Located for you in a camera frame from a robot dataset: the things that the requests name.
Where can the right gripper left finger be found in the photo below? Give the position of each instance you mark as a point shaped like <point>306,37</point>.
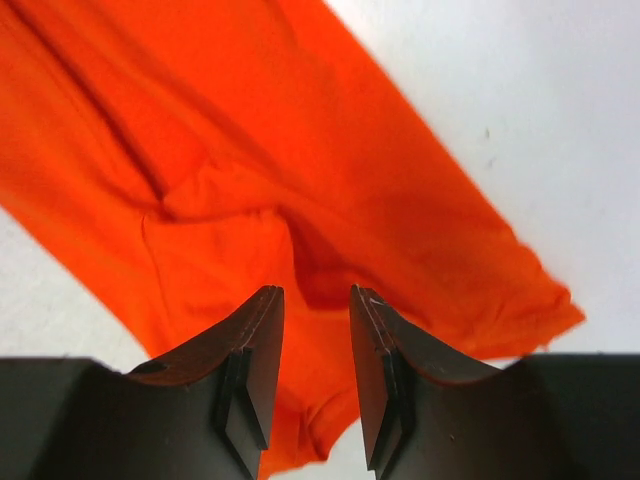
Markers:
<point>203,410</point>

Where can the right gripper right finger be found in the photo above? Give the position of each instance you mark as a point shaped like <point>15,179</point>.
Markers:
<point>429,411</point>

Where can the orange t shirt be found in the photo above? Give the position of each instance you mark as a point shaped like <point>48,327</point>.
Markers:
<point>175,156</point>

